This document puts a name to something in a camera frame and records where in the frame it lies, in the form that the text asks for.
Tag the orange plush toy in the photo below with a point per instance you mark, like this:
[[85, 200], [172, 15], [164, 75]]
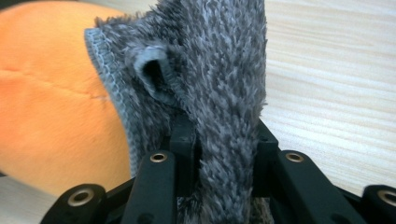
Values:
[[53, 102]]

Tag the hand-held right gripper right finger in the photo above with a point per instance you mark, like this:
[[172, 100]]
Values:
[[264, 149]]

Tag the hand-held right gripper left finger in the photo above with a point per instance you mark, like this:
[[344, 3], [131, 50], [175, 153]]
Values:
[[183, 140]]

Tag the grey fluffy cloth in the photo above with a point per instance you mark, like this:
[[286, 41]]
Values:
[[218, 68]]

